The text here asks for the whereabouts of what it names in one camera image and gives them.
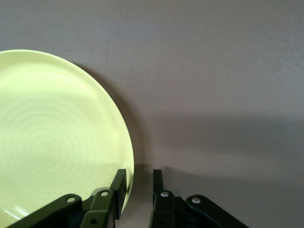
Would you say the light yellow round plate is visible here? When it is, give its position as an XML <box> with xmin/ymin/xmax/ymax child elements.
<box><xmin>0</xmin><ymin>49</ymin><xmax>136</xmax><ymax>225</ymax></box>

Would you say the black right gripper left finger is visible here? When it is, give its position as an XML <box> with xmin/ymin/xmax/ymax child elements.
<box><xmin>7</xmin><ymin>169</ymin><xmax>128</xmax><ymax>228</ymax></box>

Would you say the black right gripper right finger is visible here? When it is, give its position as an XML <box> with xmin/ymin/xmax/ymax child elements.
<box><xmin>148</xmin><ymin>169</ymin><xmax>250</xmax><ymax>228</ymax></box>

